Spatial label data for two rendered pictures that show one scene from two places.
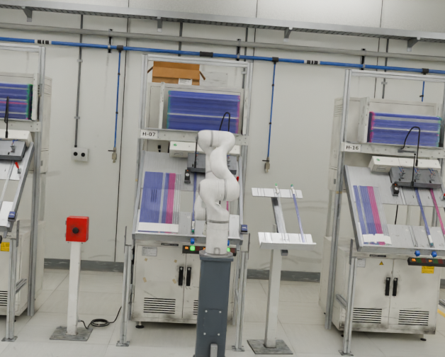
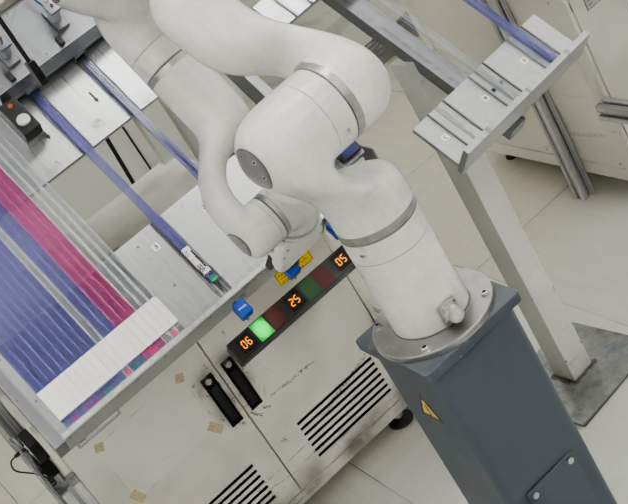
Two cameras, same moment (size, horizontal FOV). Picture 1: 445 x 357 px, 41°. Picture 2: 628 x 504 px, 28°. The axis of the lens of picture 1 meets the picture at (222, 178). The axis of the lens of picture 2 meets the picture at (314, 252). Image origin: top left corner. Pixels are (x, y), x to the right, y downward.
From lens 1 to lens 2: 1.92 m
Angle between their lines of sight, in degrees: 28
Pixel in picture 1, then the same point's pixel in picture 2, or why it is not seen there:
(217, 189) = (326, 124)
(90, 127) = not seen: outside the picture
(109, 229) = not seen: outside the picture
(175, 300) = (254, 467)
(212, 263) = (468, 360)
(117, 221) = not seen: outside the picture
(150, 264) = (121, 447)
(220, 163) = (235, 23)
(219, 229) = (414, 242)
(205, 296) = (508, 460)
